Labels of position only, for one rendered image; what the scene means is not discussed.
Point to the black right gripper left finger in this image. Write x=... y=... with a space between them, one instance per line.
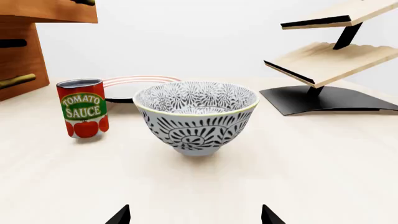
x=122 y=217

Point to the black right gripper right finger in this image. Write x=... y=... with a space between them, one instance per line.
x=270 y=216

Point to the wooden drawer cabinet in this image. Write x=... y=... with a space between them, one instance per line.
x=18 y=60

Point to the open wooden cabinet drawer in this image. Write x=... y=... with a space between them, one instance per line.
x=46 y=10

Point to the red tomato sauce can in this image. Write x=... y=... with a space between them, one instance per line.
x=83 y=109

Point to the white black patterned bowl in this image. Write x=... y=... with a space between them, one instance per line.
x=195 y=116

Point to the white plate with red stripes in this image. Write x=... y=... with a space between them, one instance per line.
x=124 y=89

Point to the wooden shelf rack black stand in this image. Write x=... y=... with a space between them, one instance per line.
x=335 y=70

